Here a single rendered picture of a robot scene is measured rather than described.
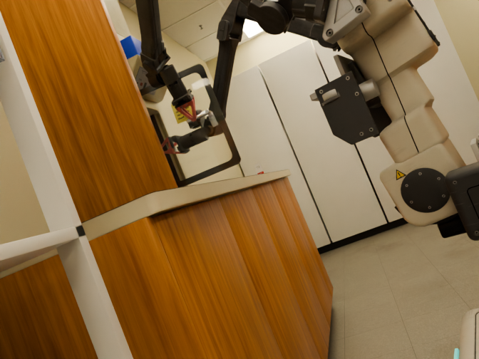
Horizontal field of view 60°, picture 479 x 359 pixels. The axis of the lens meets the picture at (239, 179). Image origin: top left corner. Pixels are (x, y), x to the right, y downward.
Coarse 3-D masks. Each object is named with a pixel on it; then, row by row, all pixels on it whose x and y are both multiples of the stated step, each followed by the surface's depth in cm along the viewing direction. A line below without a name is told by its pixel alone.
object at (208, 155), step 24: (192, 72) 152; (144, 96) 154; (168, 96) 153; (168, 120) 153; (216, 120) 151; (168, 144) 153; (192, 144) 152; (216, 144) 151; (192, 168) 152; (216, 168) 151
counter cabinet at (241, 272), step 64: (256, 192) 173; (128, 256) 80; (192, 256) 91; (256, 256) 136; (320, 256) 274; (0, 320) 88; (64, 320) 84; (128, 320) 81; (192, 320) 80; (256, 320) 113; (320, 320) 193
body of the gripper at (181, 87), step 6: (180, 78) 142; (174, 84) 140; (180, 84) 141; (174, 90) 141; (180, 90) 141; (186, 90) 142; (174, 96) 142; (180, 96) 141; (186, 96) 139; (174, 102) 140
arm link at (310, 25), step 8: (232, 0) 142; (232, 8) 143; (240, 8) 142; (224, 16) 145; (232, 16) 143; (240, 16) 143; (248, 16) 142; (232, 24) 144; (240, 24) 149; (296, 24) 134; (304, 24) 132; (312, 24) 131; (320, 24) 131; (232, 32) 146; (240, 32) 150; (296, 32) 135; (304, 32) 133; (312, 32) 129; (320, 32) 128; (320, 40) 128
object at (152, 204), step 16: (256, 176) 171; (272, 176) 207; (160, 192) 82; (176, 192) 89; (192, 192) 98; (208, 192) 108; (224, 192) 121; (128, 208) 80; (144, 208) 79; (160, 208) 80; (176, 208) 93; (96, 224) 82; (112, 224) 81; (48, 256) 85; (0, 272) 88
